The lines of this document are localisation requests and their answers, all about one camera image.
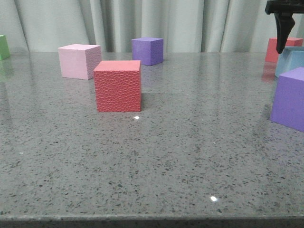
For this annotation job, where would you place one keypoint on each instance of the far purple foam cube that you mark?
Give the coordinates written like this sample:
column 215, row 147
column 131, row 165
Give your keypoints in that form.
column 148, row 50

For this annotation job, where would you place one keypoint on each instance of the light blue foam cube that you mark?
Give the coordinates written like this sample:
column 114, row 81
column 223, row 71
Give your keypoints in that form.
column 289, row 59

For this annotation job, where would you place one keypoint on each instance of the green foam cube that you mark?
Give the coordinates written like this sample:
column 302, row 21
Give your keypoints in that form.
column 4, row 49

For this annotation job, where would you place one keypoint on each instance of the purple foam cube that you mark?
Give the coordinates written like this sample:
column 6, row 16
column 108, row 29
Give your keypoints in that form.
column 288, row 104
column 148, row 50

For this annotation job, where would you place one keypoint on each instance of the near purple foam cube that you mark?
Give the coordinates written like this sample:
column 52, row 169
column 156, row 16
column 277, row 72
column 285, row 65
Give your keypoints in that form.
column 288, row 104

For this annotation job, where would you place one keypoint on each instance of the textured red foam cube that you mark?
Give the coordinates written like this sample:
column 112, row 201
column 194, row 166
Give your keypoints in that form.
column 118, row 86

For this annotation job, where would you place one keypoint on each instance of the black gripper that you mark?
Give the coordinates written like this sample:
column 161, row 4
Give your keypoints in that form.
column 283, row 10

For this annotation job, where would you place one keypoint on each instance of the grey-green curtain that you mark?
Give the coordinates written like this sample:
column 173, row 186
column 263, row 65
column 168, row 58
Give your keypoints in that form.
column 184, row 25

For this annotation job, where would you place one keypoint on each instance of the far red foam cube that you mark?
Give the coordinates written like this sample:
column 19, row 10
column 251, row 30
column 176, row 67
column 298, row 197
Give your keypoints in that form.
column 272, row 54

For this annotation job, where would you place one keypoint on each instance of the pink foam cube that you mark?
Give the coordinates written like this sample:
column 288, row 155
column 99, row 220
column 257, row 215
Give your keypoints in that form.
column 78, row 61

